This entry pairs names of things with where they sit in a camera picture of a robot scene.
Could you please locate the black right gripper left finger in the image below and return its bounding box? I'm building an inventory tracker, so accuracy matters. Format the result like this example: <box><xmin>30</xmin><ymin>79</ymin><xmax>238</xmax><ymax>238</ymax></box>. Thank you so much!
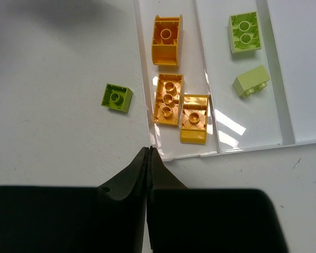
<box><xmin>0</xmin><ymin>148</ymin><xmax>149</xmax><ymax>252</ymax></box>

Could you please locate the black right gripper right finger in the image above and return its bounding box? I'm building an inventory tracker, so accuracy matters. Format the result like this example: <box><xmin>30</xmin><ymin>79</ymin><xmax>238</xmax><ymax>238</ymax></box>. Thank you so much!
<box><xmin>146</xmin><ymin>148</ymin><xmax>289</xmax><ymax>252</ymax></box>

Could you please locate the orange sloped lego brick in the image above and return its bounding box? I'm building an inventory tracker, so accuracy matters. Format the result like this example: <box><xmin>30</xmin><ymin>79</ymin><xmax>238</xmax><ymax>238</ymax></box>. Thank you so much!
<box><xmin>180</xmin><ymin>94</ymin><xmax>209</xmax><ymax>144</ymax></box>

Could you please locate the orange long lego brick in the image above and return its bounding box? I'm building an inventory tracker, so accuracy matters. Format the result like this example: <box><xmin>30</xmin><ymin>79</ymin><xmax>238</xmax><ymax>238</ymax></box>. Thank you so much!
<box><xmin>153</xmin><ymin>73</ymin><xmax>184</xmax><ymax>126</ymax></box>

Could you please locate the pale green sloped lego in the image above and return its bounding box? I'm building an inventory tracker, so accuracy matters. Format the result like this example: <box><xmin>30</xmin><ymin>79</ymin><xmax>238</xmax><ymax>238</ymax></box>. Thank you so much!
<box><xmin>232</xmin><ymin>65</ymin><xmax>270</xmax><ymax>99</ymax></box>

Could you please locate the orange rounded lego block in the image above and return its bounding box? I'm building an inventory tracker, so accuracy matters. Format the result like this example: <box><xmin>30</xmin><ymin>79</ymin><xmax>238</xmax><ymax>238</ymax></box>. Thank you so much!
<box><xmin>151</xmin><ymin>15</ymin><xmax>183</xmax><ymax>67</ymax></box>

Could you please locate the pale green double lego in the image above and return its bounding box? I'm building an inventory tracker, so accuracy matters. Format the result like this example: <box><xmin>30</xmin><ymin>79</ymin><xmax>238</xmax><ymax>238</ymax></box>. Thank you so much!
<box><xmin>228</xmin><ymin>11</ymin><xmax>262</xmax><ymax>54</ymax></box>

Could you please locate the dark green square lego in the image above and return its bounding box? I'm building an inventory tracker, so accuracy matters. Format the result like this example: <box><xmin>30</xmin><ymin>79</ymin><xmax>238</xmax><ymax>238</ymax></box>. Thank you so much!
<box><xmin>101</xmin><ymin>83</ymin><xmax>133</xmax><ymax>113</ymax></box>

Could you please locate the white divided sorting tray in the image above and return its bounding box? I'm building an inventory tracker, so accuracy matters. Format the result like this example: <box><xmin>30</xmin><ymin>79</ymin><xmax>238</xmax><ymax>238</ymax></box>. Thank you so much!
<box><xmin>134</xmin><ymin>1</ymin><xmax>316</xmax><ymax>161</ymax></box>

